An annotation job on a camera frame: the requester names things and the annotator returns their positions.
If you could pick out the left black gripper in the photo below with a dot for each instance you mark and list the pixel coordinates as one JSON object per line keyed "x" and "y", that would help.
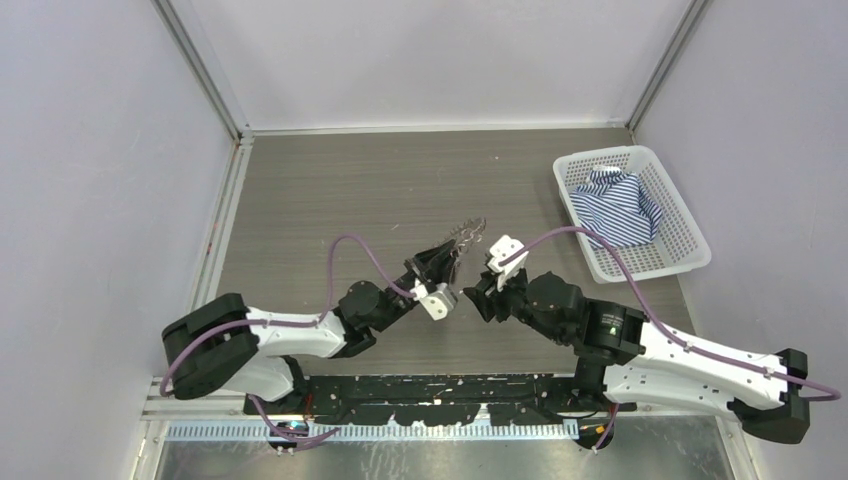
{"x": 433, "y": 265}

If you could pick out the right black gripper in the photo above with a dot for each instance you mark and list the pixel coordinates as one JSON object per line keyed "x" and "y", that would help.
{"x": 487, "y": 299}

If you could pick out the numbered metal key ring disc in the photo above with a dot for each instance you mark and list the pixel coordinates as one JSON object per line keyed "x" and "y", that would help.
{"x": 464, "y": 236}

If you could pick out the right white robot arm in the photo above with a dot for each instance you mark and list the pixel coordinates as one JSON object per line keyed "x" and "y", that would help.
{"x": 623, "y": 358}

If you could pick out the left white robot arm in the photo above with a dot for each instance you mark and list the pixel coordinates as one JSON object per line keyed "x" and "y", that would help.
{"x": 229, "y": 345}

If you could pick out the blue striped shirt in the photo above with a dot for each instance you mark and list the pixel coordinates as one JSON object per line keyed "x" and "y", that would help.
{"x": 616, "y": 205}

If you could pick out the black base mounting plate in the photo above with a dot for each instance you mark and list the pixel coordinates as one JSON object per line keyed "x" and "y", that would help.
{"x": 434, "y": 400}

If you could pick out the white plastic basket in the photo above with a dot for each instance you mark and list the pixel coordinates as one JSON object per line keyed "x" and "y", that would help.
{"x": 679, "y": 246}

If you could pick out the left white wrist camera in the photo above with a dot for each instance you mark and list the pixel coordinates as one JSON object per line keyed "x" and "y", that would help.
{"x": 438, "y": 303}

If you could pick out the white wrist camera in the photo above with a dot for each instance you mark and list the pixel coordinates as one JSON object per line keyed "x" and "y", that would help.
{"x": 505, "y": 259}
{"x": 438, "y": 303}

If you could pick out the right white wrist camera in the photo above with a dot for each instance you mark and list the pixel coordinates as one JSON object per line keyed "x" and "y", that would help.
{"x": 505, "y": 259}

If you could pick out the aluminium frame rail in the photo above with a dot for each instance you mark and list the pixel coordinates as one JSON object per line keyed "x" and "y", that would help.
{"x": 158, "y": 413}

